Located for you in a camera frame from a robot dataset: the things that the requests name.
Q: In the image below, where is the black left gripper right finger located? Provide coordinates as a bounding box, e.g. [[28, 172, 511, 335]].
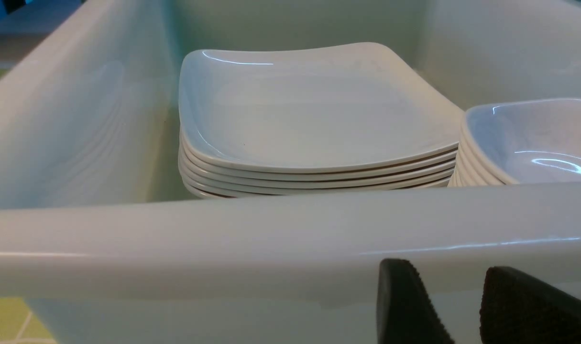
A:
[[480, 266, 581, 344]]

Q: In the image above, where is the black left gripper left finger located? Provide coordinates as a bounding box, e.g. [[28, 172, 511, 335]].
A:
[[376, 258, 454, 344]]

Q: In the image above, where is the stack of white small bowls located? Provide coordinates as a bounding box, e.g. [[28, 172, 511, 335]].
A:
[[449, 98, 581, 187]]

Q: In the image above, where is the stack of white square plates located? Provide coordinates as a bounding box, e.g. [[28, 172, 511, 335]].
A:
[[177, 42, 464, 198]]

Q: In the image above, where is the large white plastic tub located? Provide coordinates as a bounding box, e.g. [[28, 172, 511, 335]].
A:
[[0, 0, 581, 344]]

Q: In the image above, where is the green checkered tablecloth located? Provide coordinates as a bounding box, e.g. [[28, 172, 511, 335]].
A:
[[0, 298, 56, 344]]

